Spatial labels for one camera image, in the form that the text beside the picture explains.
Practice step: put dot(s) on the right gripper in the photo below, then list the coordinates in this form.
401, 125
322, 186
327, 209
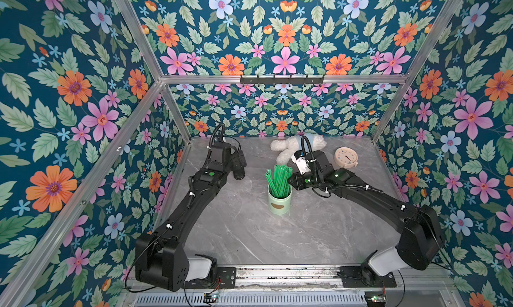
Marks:
298, 180

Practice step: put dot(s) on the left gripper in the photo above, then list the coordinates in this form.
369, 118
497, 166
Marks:
230, 156

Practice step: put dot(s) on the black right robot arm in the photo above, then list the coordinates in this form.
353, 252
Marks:
421, 237

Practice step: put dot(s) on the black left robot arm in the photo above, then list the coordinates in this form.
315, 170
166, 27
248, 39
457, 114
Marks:
161, 260

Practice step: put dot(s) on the bundle of green wrapped straws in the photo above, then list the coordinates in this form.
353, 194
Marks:
278, 181

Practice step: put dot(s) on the light green storage cup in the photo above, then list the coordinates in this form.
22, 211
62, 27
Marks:
280, 206

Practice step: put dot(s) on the black remote control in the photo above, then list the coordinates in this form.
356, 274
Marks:
238, 165

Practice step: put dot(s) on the white plush teddy bear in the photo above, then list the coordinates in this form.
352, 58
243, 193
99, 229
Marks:
288, 147

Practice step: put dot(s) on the black wall hook rack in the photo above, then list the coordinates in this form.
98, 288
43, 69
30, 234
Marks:
281, 80

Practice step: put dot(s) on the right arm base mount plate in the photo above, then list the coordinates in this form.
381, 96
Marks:
358, 277

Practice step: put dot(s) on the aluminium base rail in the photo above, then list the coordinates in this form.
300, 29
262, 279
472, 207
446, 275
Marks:
312, 276

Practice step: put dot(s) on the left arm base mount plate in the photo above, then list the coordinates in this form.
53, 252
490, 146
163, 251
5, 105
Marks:
224, 278

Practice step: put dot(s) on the white vented cable duct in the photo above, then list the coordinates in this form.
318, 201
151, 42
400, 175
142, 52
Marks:
255, 299

